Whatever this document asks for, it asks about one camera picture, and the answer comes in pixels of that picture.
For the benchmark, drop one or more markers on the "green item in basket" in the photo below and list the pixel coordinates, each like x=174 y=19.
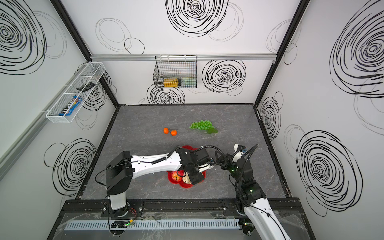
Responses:
x=188 y=83

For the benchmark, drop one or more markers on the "blue candy packet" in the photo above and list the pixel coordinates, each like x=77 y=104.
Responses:
x=71 y=106

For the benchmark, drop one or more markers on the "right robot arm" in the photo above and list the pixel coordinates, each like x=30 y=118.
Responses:
x=252 y=200

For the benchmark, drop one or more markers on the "red flower-shaped fruit bowl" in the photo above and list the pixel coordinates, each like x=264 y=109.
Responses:
x=182 y=185

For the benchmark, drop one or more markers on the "white wire shelf basket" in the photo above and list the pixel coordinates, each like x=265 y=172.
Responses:
x=93 y=99

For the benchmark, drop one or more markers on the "beige garlic bulb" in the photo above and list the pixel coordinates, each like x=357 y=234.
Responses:
x=186 y=179

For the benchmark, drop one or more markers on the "grey slotted cable duct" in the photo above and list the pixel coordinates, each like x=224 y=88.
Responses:
x=192 y=224

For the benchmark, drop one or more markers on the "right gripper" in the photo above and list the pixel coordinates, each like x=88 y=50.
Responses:
x=226 y=162

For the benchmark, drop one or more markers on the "red apple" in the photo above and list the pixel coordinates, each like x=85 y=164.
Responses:
x=175 y=178

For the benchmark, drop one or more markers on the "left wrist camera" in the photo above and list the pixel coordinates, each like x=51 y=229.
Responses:
x=205 y=167

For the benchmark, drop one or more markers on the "green grape bunch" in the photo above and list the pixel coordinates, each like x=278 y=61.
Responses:
x=202 y=125

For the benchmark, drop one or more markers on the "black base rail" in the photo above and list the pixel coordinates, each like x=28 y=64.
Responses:
x=137 y=208

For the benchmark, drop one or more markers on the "yellow box in basket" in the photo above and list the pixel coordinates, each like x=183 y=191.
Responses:
x=171 y=83

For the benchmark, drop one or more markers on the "black wire basket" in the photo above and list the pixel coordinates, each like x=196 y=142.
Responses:
x=174 y=66

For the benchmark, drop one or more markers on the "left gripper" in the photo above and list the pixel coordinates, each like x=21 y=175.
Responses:
x=194 y=176

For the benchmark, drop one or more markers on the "black remote control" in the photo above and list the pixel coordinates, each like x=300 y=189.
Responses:
x=86 y=87

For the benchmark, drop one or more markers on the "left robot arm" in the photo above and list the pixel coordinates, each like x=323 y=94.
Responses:
x=126 y=167

